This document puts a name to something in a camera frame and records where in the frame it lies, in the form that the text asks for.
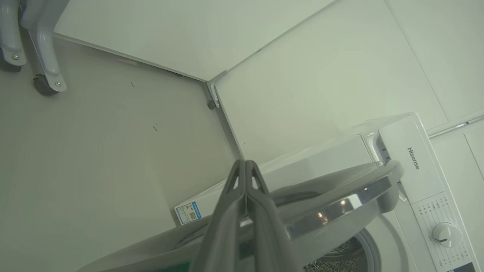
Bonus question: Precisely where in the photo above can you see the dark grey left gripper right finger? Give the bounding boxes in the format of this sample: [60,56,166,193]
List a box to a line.
[245,161,301,272]

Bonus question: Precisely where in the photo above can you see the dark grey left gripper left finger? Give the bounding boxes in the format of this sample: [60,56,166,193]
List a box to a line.
[191,159,247,272]

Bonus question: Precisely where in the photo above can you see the washing machine glass door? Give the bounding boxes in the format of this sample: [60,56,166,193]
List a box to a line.
[76,161,405,272]

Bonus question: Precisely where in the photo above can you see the white front-load washing machine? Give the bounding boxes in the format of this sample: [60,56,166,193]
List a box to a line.
[174,112,484,272]

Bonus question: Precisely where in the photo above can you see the blue energy label sticker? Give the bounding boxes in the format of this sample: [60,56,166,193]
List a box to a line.
[175,201,202,226]

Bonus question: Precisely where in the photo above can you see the white partition panel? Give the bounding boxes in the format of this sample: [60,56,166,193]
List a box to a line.
[53,0,337,82]
[210,0,484,164]

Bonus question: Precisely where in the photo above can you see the white control knob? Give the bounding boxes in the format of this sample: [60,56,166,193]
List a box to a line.
[432,222,463,249]

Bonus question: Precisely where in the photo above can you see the metal frame leg with caster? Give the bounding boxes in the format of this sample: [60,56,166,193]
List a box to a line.
[0,0,27,73]
[21,0,71,96]

